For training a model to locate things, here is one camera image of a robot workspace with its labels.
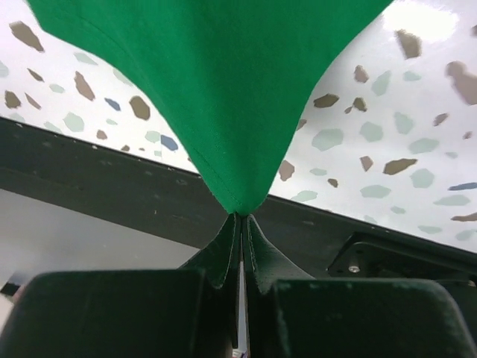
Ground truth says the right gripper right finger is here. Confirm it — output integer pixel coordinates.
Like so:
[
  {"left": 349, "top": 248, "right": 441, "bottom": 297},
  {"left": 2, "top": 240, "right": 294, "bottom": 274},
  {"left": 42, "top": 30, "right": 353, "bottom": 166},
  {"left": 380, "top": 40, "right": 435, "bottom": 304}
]
[{"left": 241, "top": 215, "right": 314, "bottom": 357}]

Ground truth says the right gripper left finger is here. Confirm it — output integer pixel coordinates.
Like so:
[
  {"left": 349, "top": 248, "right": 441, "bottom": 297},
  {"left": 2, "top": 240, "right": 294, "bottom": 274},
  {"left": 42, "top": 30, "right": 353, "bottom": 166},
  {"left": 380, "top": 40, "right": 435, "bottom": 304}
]
[{"left": 181, "top": 214, "right": 241, "bottom": 357}]

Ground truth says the green t shirt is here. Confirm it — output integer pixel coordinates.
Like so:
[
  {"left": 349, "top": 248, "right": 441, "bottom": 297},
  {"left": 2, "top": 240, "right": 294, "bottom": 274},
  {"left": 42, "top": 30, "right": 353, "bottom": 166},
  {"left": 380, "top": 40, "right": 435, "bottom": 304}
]
[{"left": 30, "top": 1, "right": 388, "bottom": 215}]

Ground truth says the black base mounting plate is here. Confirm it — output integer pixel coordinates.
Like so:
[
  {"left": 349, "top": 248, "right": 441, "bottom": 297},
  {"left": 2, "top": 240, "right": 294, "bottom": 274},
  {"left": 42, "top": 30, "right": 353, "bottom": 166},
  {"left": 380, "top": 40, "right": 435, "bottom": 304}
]
[{"left": 1, "top": 119, "right": 476, "bottom": 282}]

